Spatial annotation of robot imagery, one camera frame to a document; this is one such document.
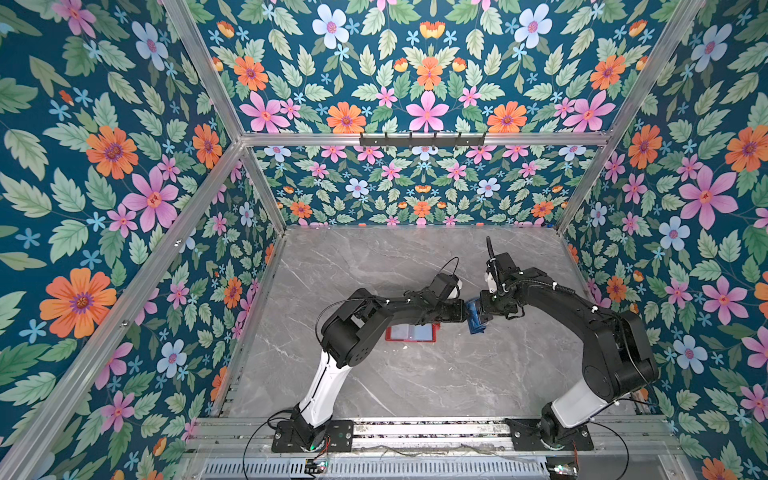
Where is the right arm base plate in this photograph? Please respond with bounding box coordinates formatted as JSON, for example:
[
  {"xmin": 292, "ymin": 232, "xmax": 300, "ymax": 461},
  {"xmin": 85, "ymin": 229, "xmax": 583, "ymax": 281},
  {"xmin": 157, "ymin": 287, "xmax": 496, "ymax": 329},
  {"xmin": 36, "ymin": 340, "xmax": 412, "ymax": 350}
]
[{"xmin": 503, "ymin": 418, "xmax": 594, "ymax": 451}]

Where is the aluminium frame beam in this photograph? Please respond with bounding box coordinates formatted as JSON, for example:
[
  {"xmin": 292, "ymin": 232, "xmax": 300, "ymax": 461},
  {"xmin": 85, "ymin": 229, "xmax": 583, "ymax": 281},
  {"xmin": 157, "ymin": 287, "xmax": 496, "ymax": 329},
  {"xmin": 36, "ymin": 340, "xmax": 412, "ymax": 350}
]
[
  {"xmin": 241, "ymin": 132, "xmax": 609, "ymax": 148},
  {"xmin": 1, "ymin": 140, "xmax": 244, "ymax": 479}
]

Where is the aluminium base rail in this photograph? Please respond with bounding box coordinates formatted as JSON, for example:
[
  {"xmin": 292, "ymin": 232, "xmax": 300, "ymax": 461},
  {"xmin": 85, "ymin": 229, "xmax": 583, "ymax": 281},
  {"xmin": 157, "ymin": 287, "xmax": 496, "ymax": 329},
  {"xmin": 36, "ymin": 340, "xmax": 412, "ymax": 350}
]
[{"xmin": 183, "ymin": 415, "xmax": 683, "ymax": 459}]

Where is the aluminium frame back beam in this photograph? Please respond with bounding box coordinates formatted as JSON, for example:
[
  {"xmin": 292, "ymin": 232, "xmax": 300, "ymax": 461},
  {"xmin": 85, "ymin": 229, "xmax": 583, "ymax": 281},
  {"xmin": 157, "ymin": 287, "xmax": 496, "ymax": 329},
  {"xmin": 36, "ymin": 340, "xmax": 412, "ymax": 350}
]
[{"xmin": 241, "ymin": 132, "xmax": 609, "ymax": 148}]

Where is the black hook rack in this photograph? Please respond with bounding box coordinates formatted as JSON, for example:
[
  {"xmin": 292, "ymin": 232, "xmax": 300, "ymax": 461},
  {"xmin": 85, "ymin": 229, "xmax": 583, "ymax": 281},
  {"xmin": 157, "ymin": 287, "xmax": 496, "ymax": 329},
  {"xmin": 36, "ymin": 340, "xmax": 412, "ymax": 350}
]
[{"xmin": 358, "ymin": 132, "xmax": 486, "ymax": 149}]

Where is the aluminium frame left beam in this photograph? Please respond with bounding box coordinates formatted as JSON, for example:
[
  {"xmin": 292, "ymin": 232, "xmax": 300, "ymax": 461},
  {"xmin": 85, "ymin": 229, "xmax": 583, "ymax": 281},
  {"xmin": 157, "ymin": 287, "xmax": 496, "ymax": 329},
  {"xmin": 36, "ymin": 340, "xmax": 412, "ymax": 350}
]
[{"xmin": 1, "ymin": 140, "xmax": 244, "ymax": 479}]

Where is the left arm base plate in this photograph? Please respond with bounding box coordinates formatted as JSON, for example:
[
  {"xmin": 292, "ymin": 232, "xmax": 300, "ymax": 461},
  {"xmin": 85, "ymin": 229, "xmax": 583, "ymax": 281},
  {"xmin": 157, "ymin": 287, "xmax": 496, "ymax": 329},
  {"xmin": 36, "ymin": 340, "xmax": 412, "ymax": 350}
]
[{"xmin": 271, "ymin": 418, "xmax": 355, "ymax": 453}]

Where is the red leather card holder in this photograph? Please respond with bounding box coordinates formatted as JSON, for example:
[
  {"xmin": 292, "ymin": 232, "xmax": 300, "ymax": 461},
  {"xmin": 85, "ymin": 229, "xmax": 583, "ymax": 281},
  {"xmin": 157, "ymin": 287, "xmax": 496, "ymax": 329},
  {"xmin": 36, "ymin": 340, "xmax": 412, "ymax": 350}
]
[{"xmin": 385, "ymin": 324, "xmax": 440, "ymax": 343}]

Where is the blue card stand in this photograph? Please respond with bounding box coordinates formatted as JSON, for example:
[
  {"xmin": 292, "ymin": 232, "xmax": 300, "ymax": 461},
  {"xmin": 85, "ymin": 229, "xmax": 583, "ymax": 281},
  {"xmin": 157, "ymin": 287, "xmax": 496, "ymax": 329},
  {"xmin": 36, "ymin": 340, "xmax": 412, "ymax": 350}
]
[{"xmin": 465, "ymin": 298, "xmax": 486, "ymax": 335}]

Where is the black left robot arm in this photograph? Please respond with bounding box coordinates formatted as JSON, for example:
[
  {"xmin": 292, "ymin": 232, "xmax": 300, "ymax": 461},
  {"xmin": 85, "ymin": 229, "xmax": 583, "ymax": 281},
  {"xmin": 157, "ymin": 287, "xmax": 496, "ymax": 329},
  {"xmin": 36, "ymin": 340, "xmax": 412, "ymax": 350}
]
[{"xmin": 290, "ymin": 287, "xmax": 469, "ymax": 451}]

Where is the aluminium frame corner post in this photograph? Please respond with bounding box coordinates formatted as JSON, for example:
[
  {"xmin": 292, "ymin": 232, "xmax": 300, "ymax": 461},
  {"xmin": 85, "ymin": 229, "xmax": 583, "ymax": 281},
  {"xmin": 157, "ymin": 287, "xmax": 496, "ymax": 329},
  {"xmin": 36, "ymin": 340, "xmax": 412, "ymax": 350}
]
[{"xmin": 164, "ymin": 0, "xmax": 286, "ymax": 238}]

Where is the aluminium frame right post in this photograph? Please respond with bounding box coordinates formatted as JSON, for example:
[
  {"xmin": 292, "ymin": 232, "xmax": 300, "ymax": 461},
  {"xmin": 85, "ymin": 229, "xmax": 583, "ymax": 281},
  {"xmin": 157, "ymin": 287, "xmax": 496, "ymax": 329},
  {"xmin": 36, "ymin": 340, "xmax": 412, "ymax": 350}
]
[{"xmin": 555, "ymin": 0, "xmax": 706, "ymax": 238}]

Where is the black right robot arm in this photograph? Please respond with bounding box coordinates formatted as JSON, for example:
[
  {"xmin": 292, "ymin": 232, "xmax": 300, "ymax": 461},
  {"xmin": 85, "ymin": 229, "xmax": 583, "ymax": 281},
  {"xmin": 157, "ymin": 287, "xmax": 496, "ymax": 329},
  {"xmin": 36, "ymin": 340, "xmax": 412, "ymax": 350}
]
[{"xmin": 468, "ymin": 247, "xmax": 660, "ymax": 449}]

